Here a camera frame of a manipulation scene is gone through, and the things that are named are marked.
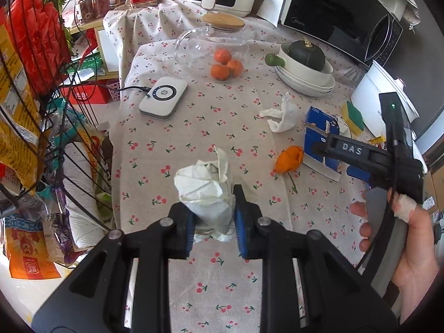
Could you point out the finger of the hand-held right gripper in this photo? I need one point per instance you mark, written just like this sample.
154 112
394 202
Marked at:
347 150
357 174

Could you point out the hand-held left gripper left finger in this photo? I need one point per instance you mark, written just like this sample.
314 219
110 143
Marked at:
190 230

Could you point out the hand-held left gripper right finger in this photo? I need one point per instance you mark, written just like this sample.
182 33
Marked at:
242 230

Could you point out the yellow wrapper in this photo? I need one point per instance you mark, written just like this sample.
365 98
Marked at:
376 142

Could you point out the blue carton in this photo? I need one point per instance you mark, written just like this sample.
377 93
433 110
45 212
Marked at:
317 135

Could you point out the yellow green sponge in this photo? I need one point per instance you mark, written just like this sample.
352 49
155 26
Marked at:
353 115

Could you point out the white paper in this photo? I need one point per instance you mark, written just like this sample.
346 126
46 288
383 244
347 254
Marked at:
204 194

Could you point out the orange peel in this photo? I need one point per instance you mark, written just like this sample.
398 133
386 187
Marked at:
289 159

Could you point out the white tissue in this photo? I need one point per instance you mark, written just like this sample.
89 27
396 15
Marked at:
284 114

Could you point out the person's right hand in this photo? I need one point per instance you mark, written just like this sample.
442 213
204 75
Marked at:
419 249

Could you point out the cardboard box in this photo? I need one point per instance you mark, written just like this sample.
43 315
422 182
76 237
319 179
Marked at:
433 190

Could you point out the white electric pot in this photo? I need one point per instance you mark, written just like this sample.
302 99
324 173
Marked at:
374 90

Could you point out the white plate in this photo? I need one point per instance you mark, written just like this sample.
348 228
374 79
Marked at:
312 93

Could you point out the grey refrigerator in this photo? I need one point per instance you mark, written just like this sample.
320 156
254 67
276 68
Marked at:
425 93

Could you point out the stacked white bowls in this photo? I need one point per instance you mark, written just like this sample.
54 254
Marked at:
295 82

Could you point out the cherry print tablecloth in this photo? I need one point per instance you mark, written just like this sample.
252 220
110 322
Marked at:
152 20
208 135

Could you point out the dark green squash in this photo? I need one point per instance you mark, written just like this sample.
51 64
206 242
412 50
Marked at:
307 53

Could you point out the paper towel roll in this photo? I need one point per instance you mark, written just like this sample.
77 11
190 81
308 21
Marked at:
83 187

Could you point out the green fruit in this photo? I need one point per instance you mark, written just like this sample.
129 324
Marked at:
274 59

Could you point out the white device with round dial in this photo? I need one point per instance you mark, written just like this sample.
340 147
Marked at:
163 96

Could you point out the tangerine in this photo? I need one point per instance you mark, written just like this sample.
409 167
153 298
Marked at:
236 68
220 72
222 56

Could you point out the black microwave oven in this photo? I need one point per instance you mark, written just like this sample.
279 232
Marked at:
333 7

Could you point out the orange snack packet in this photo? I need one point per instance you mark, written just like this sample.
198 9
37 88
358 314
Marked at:
27 246

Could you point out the red box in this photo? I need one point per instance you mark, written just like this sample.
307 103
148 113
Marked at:
88 93

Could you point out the bamboo lid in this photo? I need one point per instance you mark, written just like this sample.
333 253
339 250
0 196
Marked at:
223 20

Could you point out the yellow snack bag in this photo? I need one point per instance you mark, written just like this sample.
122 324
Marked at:
14 128

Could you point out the wooden shelf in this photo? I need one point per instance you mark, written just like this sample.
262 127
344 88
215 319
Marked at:
86 27

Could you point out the red plastic bag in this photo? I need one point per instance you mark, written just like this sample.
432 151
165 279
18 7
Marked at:
38 41

